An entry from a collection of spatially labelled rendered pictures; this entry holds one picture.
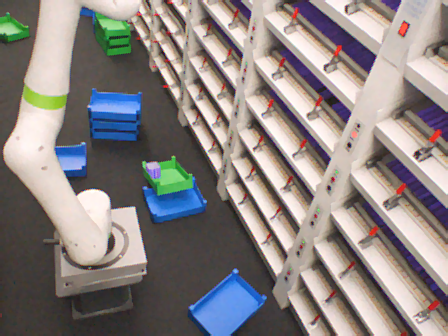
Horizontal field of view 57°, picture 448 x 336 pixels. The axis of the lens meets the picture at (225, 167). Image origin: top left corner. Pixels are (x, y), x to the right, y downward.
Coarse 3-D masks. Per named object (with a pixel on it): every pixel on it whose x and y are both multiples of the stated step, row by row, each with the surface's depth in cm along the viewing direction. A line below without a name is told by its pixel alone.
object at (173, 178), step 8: (144, 168) 237; (168, 168) 248; (176, 168) 247; (160, 176) 238; (168, 176) 238; (176, 176) 238; (184, 176) 235; (192, 176) 222; (152, 184) 224; (160, 184) 216; (168, 184) 218; (176, 184) 220; (184, 184) 222; (192, 184) 224; (160, 192) 218; (168, 192) 220
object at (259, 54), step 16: (256, 48) 171; (272, 48) 172; (256, 64) 174; (272, 64) 171; (272, 80) 164; (288, 96) 157; (304, 96) 156; (304, 112) 151; (320, 112) 149; (320, 128) 145; (336, 128) 143; (320, 144) 145; (336, 144) 134
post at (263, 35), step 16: (256, 0) 164; (256, 32) 168; (272, 32) 169; (240, 80) 189; (256, 80) 183; (240, 96) 192; (240, 112) 195; (240, 144) 209; (224, 176) 227; (224, 192) 232
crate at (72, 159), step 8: (56, 152) 243; (64, 152) 244; (72, 152) 246; (80, 152) 247; (64, 160) 240; (72, 160) 241; (80, 160) 242; (64, 168) 236; (72, 168) 237; (80, 168) 238
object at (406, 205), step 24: (360, 168) 131; (384, 168) 127; (360, 192) 130; (384, 192) 124; (408, 192) 120; (384, 216) 122; (408, 216) 118; (432, 216) 114; (408, 240) 114; (432, 240) 112; (432, 264) 109
